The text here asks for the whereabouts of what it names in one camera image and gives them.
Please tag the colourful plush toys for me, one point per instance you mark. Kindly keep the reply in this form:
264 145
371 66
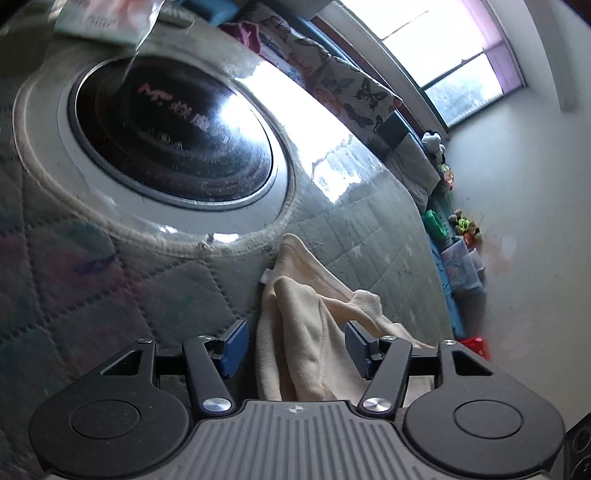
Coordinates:
464 226

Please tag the purple curtain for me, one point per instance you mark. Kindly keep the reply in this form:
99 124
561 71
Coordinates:
496 41

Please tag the red plastic stool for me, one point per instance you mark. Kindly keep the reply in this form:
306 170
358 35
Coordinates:
475 348

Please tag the cream shirt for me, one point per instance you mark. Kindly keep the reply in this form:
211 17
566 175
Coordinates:
300 332

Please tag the grey cushion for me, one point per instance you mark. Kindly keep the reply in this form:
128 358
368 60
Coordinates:
413 170

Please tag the window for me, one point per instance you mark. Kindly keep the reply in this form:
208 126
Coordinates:
443 50

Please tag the black induction cooker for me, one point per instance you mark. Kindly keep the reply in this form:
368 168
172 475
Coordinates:
175 129

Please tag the small butterfly print cushion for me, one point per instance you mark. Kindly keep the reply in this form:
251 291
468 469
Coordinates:
286 41

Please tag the black speaker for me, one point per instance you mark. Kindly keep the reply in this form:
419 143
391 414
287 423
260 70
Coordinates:
579 450

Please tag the pink cloth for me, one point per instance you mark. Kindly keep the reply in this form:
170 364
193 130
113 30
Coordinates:
240 34

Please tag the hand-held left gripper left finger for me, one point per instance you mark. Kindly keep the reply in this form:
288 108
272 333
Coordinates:
234 348

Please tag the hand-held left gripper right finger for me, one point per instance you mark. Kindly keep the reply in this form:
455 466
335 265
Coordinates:
359 350

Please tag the large butterfly print cushion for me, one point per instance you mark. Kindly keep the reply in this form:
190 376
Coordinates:
355 101

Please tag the panda plush toy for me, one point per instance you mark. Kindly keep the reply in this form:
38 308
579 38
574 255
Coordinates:
434 145

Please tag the clear plastic storage box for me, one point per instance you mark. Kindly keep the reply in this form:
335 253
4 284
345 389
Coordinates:
461 267

